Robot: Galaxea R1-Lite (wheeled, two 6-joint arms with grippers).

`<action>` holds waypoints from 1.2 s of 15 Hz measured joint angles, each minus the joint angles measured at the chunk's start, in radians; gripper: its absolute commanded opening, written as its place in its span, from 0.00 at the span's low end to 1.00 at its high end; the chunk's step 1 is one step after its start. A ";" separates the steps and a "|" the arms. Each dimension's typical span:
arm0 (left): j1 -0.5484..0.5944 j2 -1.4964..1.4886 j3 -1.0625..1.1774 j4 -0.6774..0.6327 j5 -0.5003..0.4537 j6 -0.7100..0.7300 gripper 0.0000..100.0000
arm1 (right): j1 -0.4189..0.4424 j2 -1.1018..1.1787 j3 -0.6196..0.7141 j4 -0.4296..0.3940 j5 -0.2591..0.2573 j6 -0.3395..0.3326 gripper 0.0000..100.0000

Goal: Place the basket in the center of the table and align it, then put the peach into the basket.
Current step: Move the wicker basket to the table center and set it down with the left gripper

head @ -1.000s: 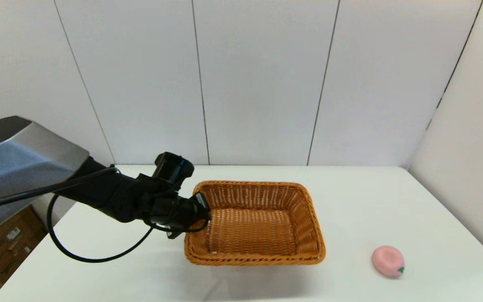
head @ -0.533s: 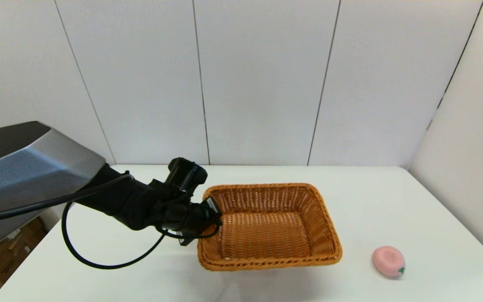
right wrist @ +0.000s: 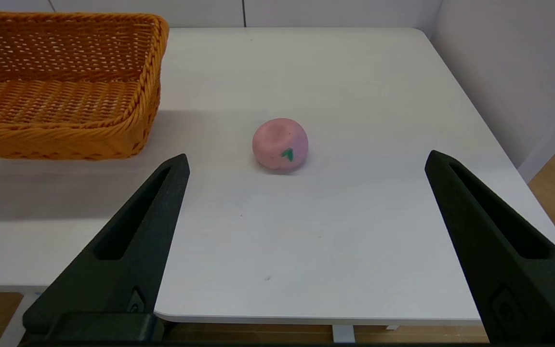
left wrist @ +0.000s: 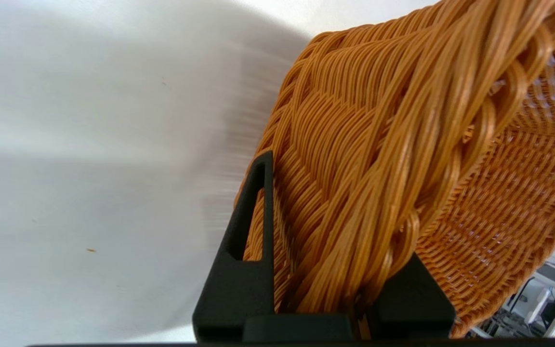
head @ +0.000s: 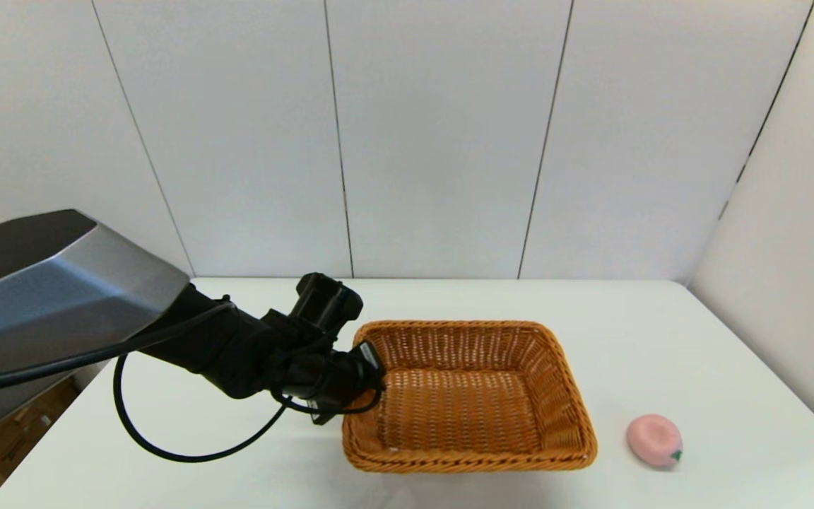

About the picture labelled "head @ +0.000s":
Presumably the orange woven wicker basket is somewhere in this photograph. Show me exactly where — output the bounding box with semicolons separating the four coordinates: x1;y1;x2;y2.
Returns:
342;320;598;474

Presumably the pink toy peach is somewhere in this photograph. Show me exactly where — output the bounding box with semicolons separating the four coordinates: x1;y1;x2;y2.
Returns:
626;414;684;469

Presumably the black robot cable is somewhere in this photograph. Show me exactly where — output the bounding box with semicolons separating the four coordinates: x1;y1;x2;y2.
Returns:
0;303;385;464

